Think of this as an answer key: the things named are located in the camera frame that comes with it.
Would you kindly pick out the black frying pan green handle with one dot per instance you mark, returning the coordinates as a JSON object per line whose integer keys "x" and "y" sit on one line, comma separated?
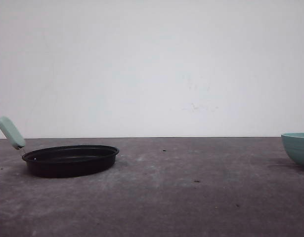
{"x": 70, "y": 161}

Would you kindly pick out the teal green bowl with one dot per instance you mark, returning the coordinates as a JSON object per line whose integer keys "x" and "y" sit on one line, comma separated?
{"x": 293, "y": 144}

